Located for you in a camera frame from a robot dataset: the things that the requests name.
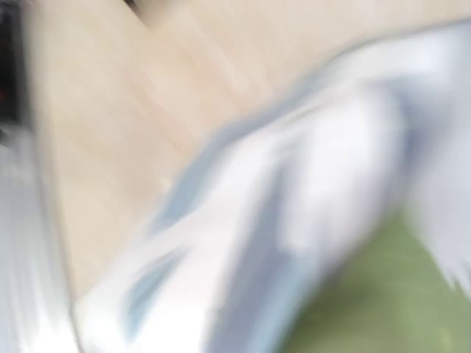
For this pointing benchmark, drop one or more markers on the light blue printed t-shirt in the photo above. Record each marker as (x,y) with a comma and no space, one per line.
(336,220)

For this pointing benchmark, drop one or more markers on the aluminium front frame rail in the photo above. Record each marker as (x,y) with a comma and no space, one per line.
(35,303)

